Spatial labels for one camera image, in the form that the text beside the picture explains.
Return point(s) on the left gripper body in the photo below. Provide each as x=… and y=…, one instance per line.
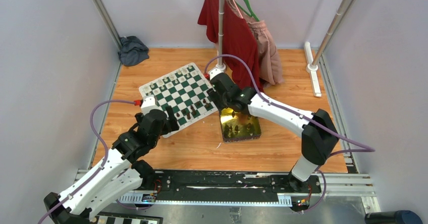
x=166, y=129

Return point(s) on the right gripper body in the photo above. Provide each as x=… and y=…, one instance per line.
x=220, y=102

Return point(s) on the dark king piece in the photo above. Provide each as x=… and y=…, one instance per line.
x=193, y=112

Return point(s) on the yellow metal tin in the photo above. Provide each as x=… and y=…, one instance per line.
x=237, y=127

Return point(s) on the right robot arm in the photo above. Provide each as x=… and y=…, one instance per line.
x=316, y=129

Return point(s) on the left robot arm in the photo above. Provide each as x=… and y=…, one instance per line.
x=120, y=171

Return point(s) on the green white chess mat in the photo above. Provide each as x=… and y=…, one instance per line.
x=180, y=89

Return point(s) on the red t-shirt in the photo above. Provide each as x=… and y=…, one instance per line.
x=238, y=40

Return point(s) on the pink shorts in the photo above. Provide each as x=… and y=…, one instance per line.
x=270, y=65

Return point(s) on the dark blue crumpled cloth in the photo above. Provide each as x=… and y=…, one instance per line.
x=133, y=51

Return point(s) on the white clothes rack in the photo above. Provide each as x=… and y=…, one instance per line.
x=311, y=67

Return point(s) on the green clothes hanger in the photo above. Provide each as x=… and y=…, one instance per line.
x=249, y=10

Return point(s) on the dark blue bottle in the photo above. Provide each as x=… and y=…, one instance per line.
x=400, y=216

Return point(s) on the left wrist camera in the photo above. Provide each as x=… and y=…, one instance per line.
x=149, y=103

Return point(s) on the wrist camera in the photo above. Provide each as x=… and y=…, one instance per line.
x=149, y=103
x=214, y=72

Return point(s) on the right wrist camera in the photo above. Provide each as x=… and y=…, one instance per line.
x=214, y=72

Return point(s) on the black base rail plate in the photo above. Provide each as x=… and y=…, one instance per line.
x=226, y=187

